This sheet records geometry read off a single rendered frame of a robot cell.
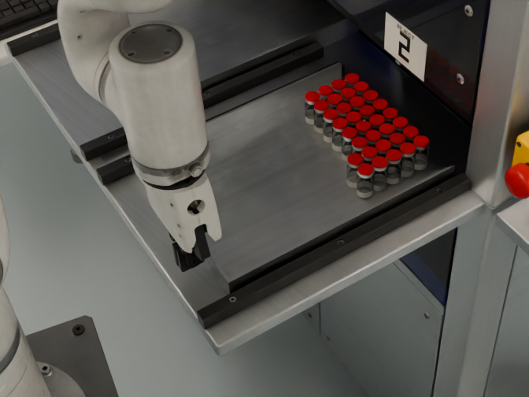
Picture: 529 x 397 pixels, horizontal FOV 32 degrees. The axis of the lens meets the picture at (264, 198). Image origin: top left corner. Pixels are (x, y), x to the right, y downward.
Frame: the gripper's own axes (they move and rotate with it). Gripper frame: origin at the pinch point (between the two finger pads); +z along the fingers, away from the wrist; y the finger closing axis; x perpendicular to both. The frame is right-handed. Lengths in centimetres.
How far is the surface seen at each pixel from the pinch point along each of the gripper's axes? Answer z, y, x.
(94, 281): 92, 78, -4
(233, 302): 2.4, -7.7, -1.5
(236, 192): 4.2, 8.8, -11.5
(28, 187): 92, 118, -2
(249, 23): 4, 40, -32
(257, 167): 4.2, 11.3, -16.3
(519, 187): -7.7, -18.9, -33.7
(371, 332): 61, 11, -37
